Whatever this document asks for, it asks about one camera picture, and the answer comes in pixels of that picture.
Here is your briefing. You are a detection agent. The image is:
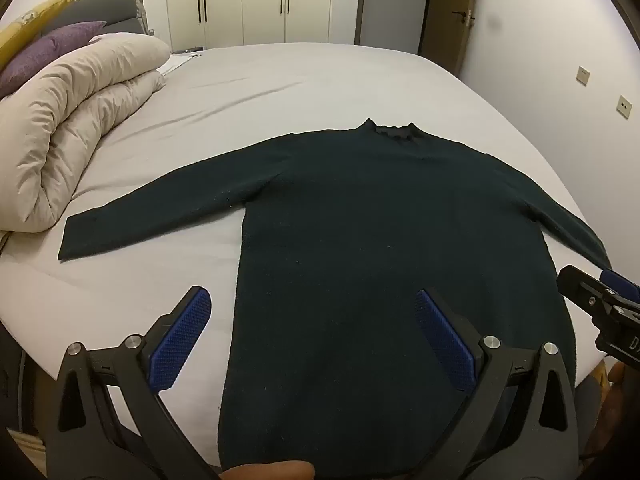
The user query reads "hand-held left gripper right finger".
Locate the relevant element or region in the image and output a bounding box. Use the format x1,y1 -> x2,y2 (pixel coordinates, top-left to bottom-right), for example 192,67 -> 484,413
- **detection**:
400,289 -> 581,480

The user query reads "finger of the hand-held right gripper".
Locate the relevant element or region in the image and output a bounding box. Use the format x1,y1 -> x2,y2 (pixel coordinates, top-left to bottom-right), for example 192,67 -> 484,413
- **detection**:
600,269 -> 640,309
556,265 -> 613,321

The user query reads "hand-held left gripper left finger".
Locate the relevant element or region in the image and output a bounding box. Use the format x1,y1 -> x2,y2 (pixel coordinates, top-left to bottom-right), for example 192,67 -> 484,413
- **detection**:
47,286 -> 221,480

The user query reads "dark green sweater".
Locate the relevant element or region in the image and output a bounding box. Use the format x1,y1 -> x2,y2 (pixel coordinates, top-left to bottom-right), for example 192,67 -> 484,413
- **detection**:
57,117 -> 613,480

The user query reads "beige folded duvet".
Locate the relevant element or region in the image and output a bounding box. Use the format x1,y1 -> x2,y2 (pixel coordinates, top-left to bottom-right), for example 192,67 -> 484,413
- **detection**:
0,32 -> 172,233

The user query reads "brown wooden door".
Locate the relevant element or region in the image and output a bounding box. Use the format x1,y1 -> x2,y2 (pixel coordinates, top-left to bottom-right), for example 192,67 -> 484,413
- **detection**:
422,0 -> 476,76

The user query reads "purple pillow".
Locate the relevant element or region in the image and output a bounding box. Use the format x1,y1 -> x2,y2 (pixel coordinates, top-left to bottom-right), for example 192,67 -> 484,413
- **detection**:
0,21 -> 108,98

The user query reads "grey pillow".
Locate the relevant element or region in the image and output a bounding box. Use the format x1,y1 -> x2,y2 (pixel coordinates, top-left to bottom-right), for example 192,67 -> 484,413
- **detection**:
42,0 -> 151,36

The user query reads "white wardrobe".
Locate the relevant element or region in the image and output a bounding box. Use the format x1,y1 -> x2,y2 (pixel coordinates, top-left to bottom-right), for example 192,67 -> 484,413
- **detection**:
165,0 -> 361,53

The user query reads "yellow pillow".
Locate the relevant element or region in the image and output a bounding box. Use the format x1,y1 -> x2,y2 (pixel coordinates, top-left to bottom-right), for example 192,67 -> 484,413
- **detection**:
0,0 -> 78,68

